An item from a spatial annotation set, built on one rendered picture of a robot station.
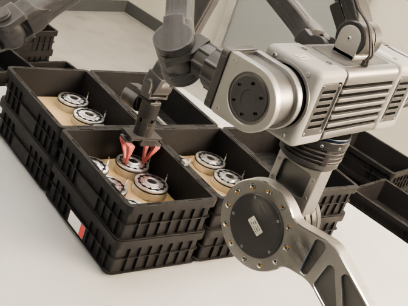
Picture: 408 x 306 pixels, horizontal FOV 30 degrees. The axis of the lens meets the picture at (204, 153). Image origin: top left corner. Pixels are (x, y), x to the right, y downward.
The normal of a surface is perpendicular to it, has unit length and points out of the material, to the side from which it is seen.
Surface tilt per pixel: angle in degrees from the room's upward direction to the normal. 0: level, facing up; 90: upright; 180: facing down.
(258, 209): 90
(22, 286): 0
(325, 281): 90
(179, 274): 0
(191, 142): 90
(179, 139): 90
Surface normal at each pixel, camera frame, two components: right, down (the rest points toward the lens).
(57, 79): 0.55, 0.52
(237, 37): -0.66, 0.12
